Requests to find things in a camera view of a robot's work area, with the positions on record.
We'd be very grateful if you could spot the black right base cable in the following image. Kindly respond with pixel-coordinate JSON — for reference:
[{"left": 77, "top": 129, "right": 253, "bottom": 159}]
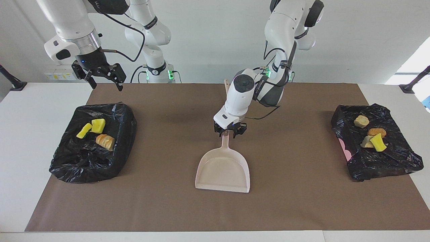
[{"left": 130, "top": 65, "right": 148, "bottom": 83}]

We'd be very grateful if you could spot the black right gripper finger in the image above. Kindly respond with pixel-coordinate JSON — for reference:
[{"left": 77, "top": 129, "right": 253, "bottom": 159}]
[
  {"left": 84, "top": 71, "right": 98, "bottom": 89},
  {"left": 110, "top": 63, "right": 127, "bottom": 91}
]

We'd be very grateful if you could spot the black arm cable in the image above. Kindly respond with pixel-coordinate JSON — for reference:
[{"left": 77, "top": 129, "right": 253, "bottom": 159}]
[
  {"left": 97, "top": 10, "right": 146, "bottom": 63},
  {"left": 245, "top": 39, "right": 298, "bottom": 121}
]

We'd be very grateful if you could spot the green and yellow sponge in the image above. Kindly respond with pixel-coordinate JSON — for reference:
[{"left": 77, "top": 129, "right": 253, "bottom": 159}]
[{"left": 370, "top": 133, "right": 387, "bottom": 152}]

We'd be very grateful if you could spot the large beige croissant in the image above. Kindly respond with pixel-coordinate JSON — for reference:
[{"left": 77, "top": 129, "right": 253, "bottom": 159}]
[{"left": 95, "top": 134, "right": 116, "bottom": 151}]

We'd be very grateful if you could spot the orange striped croissant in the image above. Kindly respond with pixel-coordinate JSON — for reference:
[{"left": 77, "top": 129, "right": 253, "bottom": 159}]
[{"left": 353, "top": 115, "right": 370, "bottom": 129}]

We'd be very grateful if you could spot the notched yellow sponge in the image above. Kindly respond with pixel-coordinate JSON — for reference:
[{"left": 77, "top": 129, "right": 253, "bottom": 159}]
[{"left": 91, "top": 118, "right": 106, "bottom": 134}]

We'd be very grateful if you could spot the pink bin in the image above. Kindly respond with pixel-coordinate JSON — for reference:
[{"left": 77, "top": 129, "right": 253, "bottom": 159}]
[{"left": 339, "top": 138, "right": 353, "bottom": 162}]

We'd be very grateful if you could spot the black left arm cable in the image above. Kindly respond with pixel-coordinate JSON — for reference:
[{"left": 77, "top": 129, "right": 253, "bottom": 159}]
[{"left": 245, "top": 39, "right": 298, "bottom": 121}]

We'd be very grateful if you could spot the brown table mat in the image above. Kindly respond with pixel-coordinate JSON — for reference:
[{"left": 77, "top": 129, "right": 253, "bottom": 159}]
[{"left": 25, "top": 83, "right": 430, "bottom": 232}]

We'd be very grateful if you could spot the beige plastic dustpan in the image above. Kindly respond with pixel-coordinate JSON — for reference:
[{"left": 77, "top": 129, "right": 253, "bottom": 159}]
[{"left": 195, "top": 129, "right": 251, "bottom": 193}]

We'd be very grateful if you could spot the black clamp stand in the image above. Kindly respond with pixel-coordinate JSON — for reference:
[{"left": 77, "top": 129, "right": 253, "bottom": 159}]
[
  {"left": 399, "top": 66, "right": 430, "bottom": 94},
  {"left": 0, "top": 65, "right": 27, "bottom": 92}
]

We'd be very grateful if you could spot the crumpled black trash bag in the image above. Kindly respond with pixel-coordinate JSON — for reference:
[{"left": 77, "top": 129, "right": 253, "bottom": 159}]
[{"left": 331, "top": 104, "right": 424, "bottom": 182}]

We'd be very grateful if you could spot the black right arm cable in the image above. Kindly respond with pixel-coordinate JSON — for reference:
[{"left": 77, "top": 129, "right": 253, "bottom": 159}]
[{"left": 97, "top": 10, "right": 146, "bottom": 63}]

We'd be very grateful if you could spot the open black bag-lined bin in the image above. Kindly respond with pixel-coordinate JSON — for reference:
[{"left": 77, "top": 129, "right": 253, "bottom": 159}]
[{"left": 49, "top": 103, "right": 137, "bottom": 184}]

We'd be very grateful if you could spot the white wall outlet box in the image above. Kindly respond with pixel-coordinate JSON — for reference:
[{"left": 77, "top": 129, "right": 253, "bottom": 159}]
[{"left": 44, "top": 65, "right": 78, "bottom": 81}]

